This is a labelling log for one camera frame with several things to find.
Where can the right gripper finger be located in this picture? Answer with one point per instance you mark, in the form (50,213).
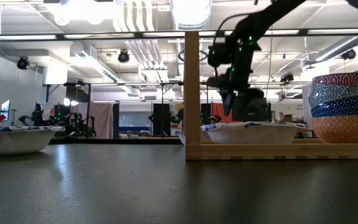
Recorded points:
(250,107)
(229,101)

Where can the orange patterned bowl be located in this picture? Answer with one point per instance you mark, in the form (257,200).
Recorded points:
(346,129)

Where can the blue diamond patterned bowl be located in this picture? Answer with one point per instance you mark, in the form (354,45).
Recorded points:
(350,107)

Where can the white shallow bowl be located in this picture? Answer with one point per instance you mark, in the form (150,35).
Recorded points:
(11,143)

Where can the black background robot arm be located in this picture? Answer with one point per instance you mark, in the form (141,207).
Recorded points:
(30,119)
(82,127)

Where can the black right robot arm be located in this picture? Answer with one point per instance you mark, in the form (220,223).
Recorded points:
(266,18)

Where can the wooden shelf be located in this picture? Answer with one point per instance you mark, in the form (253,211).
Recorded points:
(192,93)

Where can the red fabric panel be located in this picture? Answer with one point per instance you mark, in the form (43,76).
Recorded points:
(219,109)

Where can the black standing panel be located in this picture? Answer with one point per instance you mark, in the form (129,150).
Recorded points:
(161,118)
(206,112)

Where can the cardboard box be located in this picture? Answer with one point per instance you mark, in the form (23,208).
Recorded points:
(286,117)

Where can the person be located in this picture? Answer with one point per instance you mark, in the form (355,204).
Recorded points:
(180,115)

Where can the blue board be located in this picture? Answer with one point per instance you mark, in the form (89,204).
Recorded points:
(134,128)

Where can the white ceiling pipe bundle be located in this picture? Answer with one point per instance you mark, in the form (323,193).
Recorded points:
(141,18)

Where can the narrow black panel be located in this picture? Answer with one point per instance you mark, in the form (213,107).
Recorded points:
(116,121)

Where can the pink curtain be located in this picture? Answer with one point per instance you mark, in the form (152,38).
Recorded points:
(102,119)

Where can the black box light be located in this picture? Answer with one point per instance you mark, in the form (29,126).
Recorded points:
(77,94)

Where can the white computer monitor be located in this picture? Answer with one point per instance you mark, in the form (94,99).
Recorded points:
(6,109)

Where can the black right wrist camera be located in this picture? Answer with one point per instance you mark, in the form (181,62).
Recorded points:
(217,55)

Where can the black ceiling camera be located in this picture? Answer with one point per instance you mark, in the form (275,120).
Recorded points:
(349,54)
(123,56)
(286,77)
(23,63)

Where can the round silver air duct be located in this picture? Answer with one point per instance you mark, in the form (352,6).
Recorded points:
(191,14)

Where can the overhead rail with lights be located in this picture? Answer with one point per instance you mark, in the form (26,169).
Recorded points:
(138,35)

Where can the slanted silver duct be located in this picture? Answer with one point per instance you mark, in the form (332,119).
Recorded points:
(343,46)

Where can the white rectangular air duct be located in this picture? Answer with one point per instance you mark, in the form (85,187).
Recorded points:
(104,71)

